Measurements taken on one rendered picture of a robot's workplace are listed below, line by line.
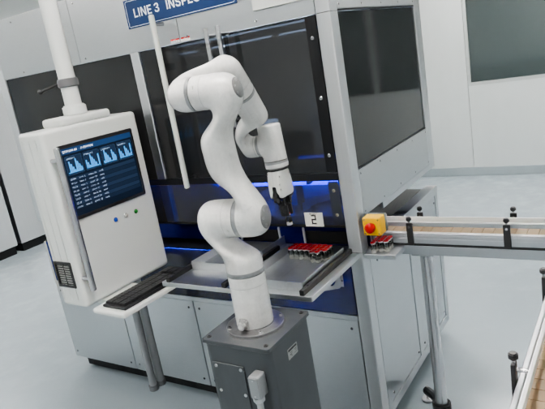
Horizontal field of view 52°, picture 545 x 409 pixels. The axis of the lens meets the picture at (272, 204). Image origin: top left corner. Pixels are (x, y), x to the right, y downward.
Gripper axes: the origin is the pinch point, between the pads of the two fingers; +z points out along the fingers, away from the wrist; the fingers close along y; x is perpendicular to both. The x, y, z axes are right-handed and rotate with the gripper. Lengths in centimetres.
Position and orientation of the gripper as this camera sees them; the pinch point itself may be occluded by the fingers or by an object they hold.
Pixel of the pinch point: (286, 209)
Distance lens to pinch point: 204.9
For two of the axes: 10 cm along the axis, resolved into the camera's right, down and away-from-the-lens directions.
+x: 8.3, -0.7, -5.5
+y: -5.1, 2.8, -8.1
